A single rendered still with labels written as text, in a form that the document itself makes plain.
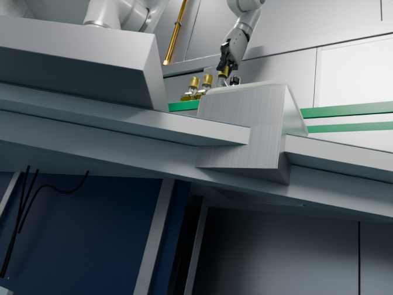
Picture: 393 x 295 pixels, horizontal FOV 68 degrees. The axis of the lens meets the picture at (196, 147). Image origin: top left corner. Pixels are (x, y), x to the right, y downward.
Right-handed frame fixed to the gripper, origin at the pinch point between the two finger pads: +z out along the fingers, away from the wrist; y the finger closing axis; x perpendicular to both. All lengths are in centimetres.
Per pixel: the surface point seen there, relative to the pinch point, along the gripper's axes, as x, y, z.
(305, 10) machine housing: 13.0, -14.6, -42.0
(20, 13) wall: -355, -35, -81
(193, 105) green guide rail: 6.8, 13.8, 23.2
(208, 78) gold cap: -3.4, 1.6, 5.6
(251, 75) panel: 4.2, -11.8, -6.8
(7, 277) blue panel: -32, 13, 94
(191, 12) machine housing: -50, -15, -45
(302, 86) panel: 25.2, -11.6, -3.9
